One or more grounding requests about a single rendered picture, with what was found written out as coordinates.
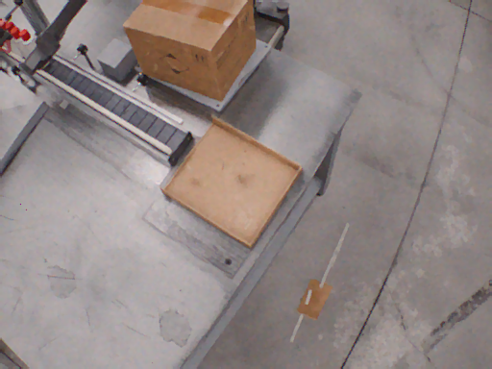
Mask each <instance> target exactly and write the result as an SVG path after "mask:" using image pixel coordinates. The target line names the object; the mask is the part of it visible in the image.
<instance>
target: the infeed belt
mask: <svg viewBox="0 0 492 369"><path fill-rule="evenodd" d="M41 70H42V71H44V72H45V73H47V74H48V75H51V76H52V77H54V78H55V79H57V80H59V81H61V82H62V83H64V84H65V85H66V86H69V87H70V88H72V89H74V90H76V91H77V92H79V93H81V94H83V96H85V97H86V98H88V99H89V100H91V101H93V102H94V103H95V104H96V103H97V104H98V105H99V106H101V107H103V108H105V109H106V110H107V111H110V112H112V113H113V114H114V115H116V116H119V117H120V118H121V119H123V120H124V121H125V122H127V123H128V122H129V123H130V124H131V125H133V126H134V127H136V128H137V129H138V130H140V131H142V132H144V133H146V134H147V135H149V136H150V137H152V138H154V139H155V140H156V141H158V142H159V143H161V144H163V145H164V146H165V145H166V146H168V147H169V148H171V150H172V152H171V154H168V153H167V154H166V153H164V152H163V151H162V150H160V149H159V148H157V147H156V146H154V145H153V144H152V143H150V142H148V141H147V140H145V139H143V137H141V136H139V135H135V133H133V132H131V131H130V130H128V129H127V128H126V127H122V125H120V124H118V123H117V122H116V121H115V120H112V119H111V118H109V117H108V116H107V115H104V114H103V113H101V112H100V111H98V112H100V114H102V115H103V116H106V117H108V119H109V120H111V122H112V121H113V122H115V123H116V124H117V125H119V126H120V127H122V128H124V129H126V130H128V132H130V133H131V134H133V135H135V136H136V137H139V138H141V139H143V141H145V142H147V143H148V144H150V145H152V146H153V147H154V148H156V149H157V150H159V151H160V152H162V153H164V154H165V155H166V156H168V157H172V156H173V154H174V153H175V152H176V150H177V149H178V148H179V146H180V145H181V144H182V142H183V141H184V140H185V138H186V137H187V136H188V134H187V133H185V132H184V131H182V130H180V129H179V128H177V127H175V126H173V125H172V124H171V125H170V124H169V123H168V122H166V121H164V120H162V119H161V118H159V117H157V116H156V115H153V114H152V113H150V112H149V111H147V110H146V109H144V108H141V107H140V106H138V105H137V104H135V103H132V102H131V101H129V100H128V99H127V98H123V97H122V96H121V95H119V94H118V95H117V94H116V93H115V92H113V91H112V90H109V89H108V88H106V87H104V86H102V85H99V84H98V83H97V82H94V81H92V79H91V80H90V79H89V77H86V76H85V75H84V74H83V75H82V74H81V73H79V72H77V70H74V69H72V68H70V67H69V66H67V65H65V64H63V63H62V62H60V61H57V60H56V59H54V58H52V59H51V60H50V63H49V65H48V67H46V68H45V69H41ZM67 93H68V94H70V93H69V92H68V91H67ZM70 95H72V97H75V98H76V99H78V97H76V96H74V95H73V94H72V93H71V94H70ZM78 100H79V101H81V102H83V104H86V103H85V102H84V101H82V100H80V99H78ZM86 105H87V106H89V107H90V108H93V109H94V110H95V111H96V109H95V108H94V107H91V106H90V105H89V104H86Z"/></svg>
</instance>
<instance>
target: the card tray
mask: <svg viewBox="0 0 492 369"><path fill-rule="evenodd" d="M211 119H212V121H213V122H212V123H211V124H210V127H209V128H208V130H207V131H206V132H205V134H204V135H203V136H202V138H201V139H200V140H199V142H198V143H197V144H196V146H195V147H194V148H193V150H191V151H190V152H189V154H188V155H187V156H186V158H185V159H184V161H183V162H182V163H181V166H180V167H179V168H178V170H177V171H176V173H175V174H174V175H173V177H172V178H171V179H170V181H169V182H168V183H167V185H166V186H165V188H162V187H161V186H160V190H161V191H162V192H163V193H165V194H166V195H167V196H168V197H170V198H172V199H173V200H175V201H176V202H178V203H180V205H181V206H183V207H184V208H186V209H188V210H190V211H191V212H193V213H194V214H196V215H199V216H200V217H202V218H203V219H205V220H206V221H208V222H210V223H211V224H212V225H213V226H215V227H216V228H218V229H220V230H221V232H223V233H224V234H227V235H228V236H231V237H232V238H234V239H235V240H237V241H239V242H240V243H242V244H243V245H245V246H247V247H248V248H250V249H251V248H252V247H253V245H254V244H255V242H256V241H257V239H258V237H259V236H260V234H262V233H263V231H264V230H265V227H266V226H267V224H268V223H269V221H270V219H271V218H272V216H273V215H274V213H275V212H276V210H277V209H278V207H279V206H280V204H281V203H282V201H283V199H284V197H285V195H286V194H288V192H289V191H290V189H291V188H292V186H294V184H295V183H296V181H297V180H298V178H299V177H300V175H301V173H302V172H303V166H302V165H301V164H300V163H299V162H297V161H295V160H292V159H290V158H288V157H286V156H285V155H283V154H281V153H279V152H277V151H276V150H274V149H272V148H270V147H269V146H267V145H265V144H263V143H261V141H259V140H257V139H255V138H253V137H251V136H250V135H247V134H245V133H244V132H242V131H240V130H239V129H237V128H236V127H234V126H232V125H230V124H229V123H226V122H224V121H222V120H220V119H219V118H217V117H215V116H214V117H213V116H212V117H211Z"/></svg>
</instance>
